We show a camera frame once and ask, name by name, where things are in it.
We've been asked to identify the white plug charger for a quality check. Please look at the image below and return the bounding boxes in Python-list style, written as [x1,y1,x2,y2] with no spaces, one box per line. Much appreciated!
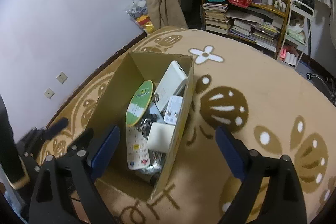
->
[163,96,183,126]

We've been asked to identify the beige patterned round rug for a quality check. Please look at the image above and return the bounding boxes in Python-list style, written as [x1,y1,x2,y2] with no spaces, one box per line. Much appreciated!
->
[36,25,336,224]

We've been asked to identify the white wall socket upper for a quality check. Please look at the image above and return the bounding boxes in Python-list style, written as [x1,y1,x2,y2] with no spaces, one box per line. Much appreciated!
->
[56,72,68,84]

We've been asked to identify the stack of books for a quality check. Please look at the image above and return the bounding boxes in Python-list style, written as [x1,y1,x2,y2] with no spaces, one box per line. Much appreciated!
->
[203,2,233,35]

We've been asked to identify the white metal trolley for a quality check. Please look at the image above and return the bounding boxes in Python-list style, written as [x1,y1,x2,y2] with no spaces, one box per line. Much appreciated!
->
[277,0,315,69]

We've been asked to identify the white wall socket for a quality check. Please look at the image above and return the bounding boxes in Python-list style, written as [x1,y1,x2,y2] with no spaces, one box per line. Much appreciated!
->
[56,72,68,84]
[44,88,55,100]

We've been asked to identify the white rectangular power bank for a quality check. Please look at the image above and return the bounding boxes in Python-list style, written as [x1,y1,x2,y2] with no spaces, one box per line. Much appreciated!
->
[153,60,187,113]

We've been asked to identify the white wall socket lower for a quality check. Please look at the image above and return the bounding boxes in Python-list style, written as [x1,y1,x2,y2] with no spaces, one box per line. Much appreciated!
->
[44,88,55,100]

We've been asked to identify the brown cardboard box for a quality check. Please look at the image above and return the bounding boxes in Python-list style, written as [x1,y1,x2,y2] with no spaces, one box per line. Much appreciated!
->
[87,52,194,201]

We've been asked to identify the plush toys in bag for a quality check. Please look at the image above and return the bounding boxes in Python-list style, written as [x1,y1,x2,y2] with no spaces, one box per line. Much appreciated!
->
[126,0,155,34]

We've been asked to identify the small white square box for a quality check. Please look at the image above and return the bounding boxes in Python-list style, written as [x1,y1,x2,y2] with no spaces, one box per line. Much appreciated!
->
[147,122,175,153]

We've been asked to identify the white remote control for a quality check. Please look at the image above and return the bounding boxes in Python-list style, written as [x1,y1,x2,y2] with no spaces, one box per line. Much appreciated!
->
[126,127,150,170]

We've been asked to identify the green oval Pochacco board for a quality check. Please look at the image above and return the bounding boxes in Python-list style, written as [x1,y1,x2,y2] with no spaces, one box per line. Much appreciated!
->
[125,80,154,127]

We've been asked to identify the bunch of keys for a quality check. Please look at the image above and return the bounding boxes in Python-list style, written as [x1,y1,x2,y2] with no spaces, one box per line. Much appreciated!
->
[136,114,159,138]

